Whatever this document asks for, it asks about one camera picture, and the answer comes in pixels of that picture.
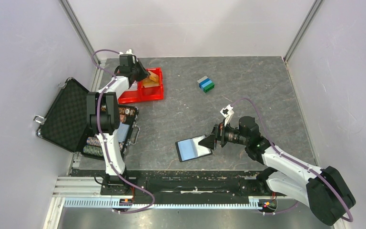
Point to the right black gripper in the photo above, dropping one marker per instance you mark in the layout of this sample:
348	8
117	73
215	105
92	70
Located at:
220	130

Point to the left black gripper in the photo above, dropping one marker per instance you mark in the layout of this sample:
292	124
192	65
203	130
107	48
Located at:
145	73

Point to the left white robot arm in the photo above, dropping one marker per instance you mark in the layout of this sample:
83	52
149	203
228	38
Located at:
103	117

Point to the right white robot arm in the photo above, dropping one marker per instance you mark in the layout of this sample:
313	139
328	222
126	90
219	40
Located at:
323	190

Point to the gold cards in bin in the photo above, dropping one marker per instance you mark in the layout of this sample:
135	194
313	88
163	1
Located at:
147	83

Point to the blue playing card deck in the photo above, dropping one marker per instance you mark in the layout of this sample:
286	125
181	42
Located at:
122	132

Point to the right red bin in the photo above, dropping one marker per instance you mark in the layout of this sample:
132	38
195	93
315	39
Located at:
153	93

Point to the red bin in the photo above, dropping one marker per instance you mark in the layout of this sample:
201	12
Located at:
153	93
132	95

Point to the left red bin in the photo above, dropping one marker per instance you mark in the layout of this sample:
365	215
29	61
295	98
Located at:
132	95

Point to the orange brown chip roll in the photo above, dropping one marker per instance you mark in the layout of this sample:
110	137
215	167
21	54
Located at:
127	111

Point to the grey blue green block stack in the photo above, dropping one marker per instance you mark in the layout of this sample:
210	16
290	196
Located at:
206	84

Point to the blue orange chip roll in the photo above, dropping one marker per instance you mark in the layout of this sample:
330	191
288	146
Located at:
93	141

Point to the green purple chip roll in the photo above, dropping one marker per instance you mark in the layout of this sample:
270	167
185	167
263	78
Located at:
93	151

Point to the black poker chip case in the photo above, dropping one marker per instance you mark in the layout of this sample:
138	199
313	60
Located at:
65	124

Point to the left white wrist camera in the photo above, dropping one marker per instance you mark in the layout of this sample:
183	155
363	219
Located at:
128	52

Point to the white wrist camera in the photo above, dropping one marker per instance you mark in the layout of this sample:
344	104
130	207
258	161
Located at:
227	113
128	52

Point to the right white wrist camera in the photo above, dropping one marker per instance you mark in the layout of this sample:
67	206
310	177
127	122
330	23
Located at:
227	113

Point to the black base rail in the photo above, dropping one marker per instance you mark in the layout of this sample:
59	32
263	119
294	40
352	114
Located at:
192	187

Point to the aluminium toothed rail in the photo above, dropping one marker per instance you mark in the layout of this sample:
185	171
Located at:
116	203

